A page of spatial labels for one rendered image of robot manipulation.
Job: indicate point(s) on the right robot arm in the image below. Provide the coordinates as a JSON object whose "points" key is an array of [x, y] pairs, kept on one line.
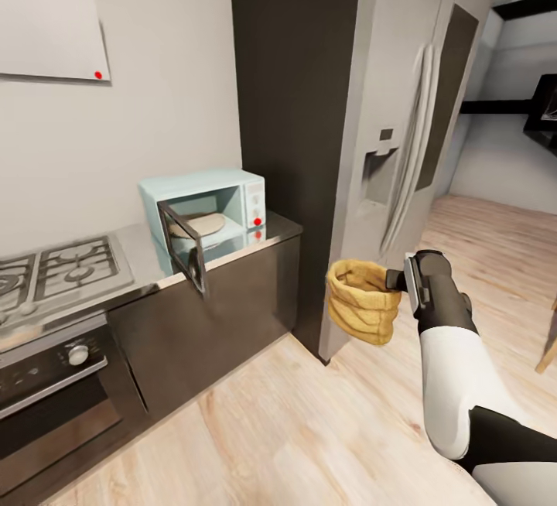
{"points": [[469, 416]]}

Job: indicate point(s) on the microwave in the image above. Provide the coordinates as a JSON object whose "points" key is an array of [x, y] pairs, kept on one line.
{"points": [[188, 210]]}

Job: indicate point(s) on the popcorn bag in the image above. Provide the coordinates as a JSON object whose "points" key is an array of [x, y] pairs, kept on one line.
{"points": [[359, 303]]}

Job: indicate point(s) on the fridge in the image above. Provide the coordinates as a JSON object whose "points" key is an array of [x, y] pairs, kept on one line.
{"points": [[347, 109]]}

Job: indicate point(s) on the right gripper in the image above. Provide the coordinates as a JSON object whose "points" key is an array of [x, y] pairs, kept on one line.
{"points": [[395, 280]]}

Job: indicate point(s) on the oven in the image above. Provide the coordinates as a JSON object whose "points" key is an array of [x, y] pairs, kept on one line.
{"points": [[63, 398]]}

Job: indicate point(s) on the burner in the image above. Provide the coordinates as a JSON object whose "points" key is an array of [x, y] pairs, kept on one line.
{"points": [[43, 280]]}

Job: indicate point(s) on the stairs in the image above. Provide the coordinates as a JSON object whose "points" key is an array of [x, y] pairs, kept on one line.
{"points": [[515, 70]]}

